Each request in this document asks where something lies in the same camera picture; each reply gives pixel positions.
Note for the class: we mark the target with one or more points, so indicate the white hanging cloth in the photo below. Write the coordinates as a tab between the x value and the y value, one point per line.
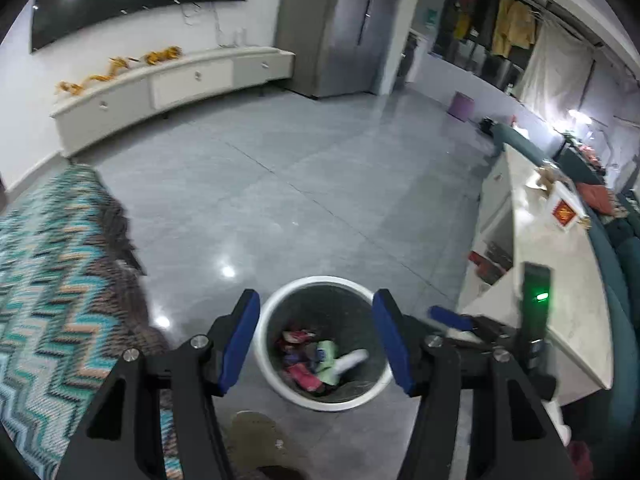
555	75

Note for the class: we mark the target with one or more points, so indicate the beige slipper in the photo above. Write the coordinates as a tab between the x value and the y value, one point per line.
260	440

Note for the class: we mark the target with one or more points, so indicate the purple stool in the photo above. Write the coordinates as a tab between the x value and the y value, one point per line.
461	106

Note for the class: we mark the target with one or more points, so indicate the white marble coffee table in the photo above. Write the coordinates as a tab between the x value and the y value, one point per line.
555	280

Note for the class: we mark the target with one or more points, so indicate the grey refrigerator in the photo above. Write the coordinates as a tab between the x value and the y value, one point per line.
325	30

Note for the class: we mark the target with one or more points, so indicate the white television cabinet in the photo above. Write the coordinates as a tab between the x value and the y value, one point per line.
190	82

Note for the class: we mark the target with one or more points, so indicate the crumpled beige paper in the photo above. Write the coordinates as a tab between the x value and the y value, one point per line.
542	177

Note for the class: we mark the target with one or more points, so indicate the zigzag knitted blanket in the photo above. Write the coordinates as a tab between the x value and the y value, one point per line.
55	270

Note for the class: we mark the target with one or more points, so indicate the red and white card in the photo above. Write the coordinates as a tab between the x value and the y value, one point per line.
564	210

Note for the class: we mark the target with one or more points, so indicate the teal sofa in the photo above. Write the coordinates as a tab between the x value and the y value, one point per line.
625	270

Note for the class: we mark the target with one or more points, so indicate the red and grey packet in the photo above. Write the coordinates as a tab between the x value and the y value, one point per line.
297	337

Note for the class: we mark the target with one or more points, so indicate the small yellow garment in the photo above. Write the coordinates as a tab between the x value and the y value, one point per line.
462	25

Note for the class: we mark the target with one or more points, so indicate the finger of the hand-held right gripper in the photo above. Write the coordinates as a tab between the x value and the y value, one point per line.
452	318

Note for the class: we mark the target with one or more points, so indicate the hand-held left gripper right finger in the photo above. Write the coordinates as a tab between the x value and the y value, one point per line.
395	340

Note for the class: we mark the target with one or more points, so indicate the white printed packet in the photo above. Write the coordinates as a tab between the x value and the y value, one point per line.
352	359

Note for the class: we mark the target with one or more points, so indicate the teal sign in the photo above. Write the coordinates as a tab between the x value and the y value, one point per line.
430	16

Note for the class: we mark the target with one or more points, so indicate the red snack packet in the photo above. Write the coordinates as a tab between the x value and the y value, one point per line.
305	377

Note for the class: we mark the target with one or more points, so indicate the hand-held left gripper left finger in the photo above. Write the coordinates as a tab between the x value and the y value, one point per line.
237	345

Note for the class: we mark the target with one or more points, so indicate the red and black box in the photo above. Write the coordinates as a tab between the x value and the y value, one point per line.
492	262

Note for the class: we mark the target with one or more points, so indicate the red cushion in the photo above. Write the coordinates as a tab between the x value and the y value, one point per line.
596	199

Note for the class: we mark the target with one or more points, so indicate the white round trash bin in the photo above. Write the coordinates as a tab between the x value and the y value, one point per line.
270	355

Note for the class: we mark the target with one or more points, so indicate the golden dragon ornament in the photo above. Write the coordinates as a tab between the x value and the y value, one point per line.
162	55
115	70

